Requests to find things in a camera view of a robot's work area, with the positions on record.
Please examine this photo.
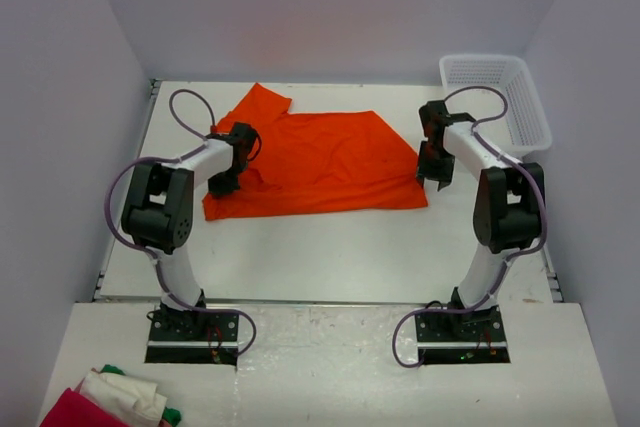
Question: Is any pink folded shirt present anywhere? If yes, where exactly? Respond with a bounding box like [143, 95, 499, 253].
[40, 388, 126, 427]

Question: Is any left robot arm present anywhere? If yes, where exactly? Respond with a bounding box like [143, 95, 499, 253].
[108, 122, 261, 340]

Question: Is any green folded shirt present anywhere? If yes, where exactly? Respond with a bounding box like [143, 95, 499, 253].
[100, 364, 182, 426]

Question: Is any white folded shirt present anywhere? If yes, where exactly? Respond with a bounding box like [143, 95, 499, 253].
[79, 371, 167, 426]

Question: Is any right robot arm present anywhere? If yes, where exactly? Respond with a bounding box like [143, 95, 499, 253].
[416, 100, 547, 340]

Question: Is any white plastic basket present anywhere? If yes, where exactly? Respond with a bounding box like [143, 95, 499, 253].
[439, 54, 552, 158]

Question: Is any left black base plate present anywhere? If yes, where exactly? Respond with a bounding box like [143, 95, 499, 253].
[144, 305, 239, 367]

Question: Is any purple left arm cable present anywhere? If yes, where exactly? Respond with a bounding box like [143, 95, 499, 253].
[103, 89, 259, 359]

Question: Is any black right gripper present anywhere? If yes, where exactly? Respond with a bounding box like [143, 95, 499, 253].
[416, 141, 456, 191]

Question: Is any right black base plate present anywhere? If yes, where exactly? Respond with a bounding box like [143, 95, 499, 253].
[415, 307, 511, 366]

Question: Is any orange t shirt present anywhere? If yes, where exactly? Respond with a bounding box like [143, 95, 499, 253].
[202, 84, 428, 221]

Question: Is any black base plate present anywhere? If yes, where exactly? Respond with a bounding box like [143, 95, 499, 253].
[144, 305, 239, 367]
[415, 307, 511, 366]

